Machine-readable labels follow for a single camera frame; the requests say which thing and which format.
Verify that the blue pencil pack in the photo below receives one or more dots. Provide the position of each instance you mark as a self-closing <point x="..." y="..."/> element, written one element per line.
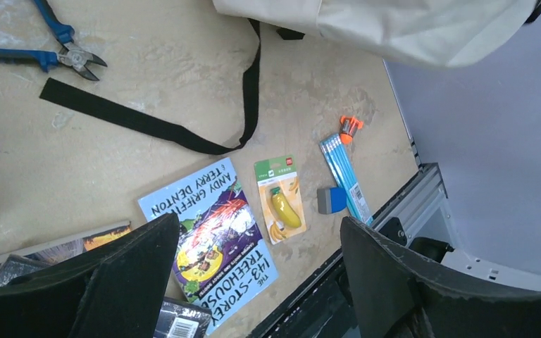
<point x="342" y="170"/>

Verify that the banana eraser blister pack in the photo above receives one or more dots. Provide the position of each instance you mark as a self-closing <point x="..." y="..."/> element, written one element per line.
<point x="279" y="191"/>

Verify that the orange pencil sharpener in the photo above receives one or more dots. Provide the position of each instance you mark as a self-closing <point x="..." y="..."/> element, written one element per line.
<point x="349" y="127"/>

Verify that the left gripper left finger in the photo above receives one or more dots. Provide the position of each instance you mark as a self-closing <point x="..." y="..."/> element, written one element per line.
<point x="115" y="290"/>

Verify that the cream canvas backpack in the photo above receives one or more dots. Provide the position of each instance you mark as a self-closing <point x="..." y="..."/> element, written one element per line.
<point x="430" y="33"/>

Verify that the treehouse storey paperback book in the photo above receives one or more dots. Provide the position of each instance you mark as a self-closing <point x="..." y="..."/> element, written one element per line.
<point x="222" y="261"/>

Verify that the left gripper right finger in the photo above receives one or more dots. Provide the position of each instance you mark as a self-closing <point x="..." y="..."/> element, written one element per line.
<point x="397" y="292"/>

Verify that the blue grey eraser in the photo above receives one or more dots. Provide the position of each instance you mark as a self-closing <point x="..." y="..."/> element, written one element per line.
<point x="331" y="200"/>

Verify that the book with orange cover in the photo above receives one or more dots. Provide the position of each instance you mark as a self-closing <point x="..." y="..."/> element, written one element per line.
<point x="62" y="249"/>

